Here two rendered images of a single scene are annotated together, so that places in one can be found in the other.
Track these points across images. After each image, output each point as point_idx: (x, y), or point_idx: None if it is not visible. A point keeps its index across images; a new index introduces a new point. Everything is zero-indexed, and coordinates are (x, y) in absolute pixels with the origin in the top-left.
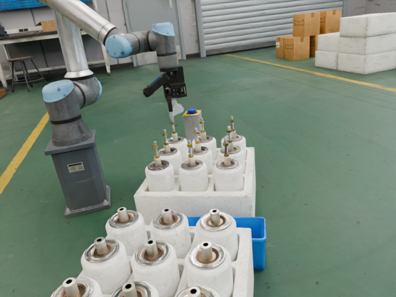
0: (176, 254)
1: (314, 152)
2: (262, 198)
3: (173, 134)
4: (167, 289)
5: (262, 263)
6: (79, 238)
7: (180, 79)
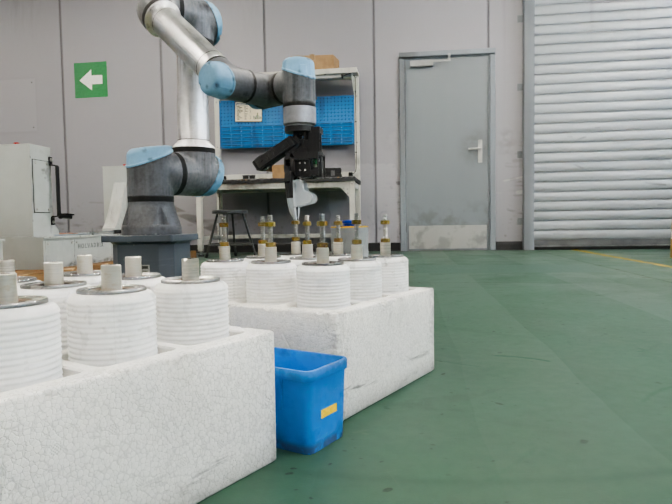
0: None
1: (604, 355)
2: (425, 384)
3: (292, 242)
4: None
5: (305, 433)
6: None
7: (313, 147)
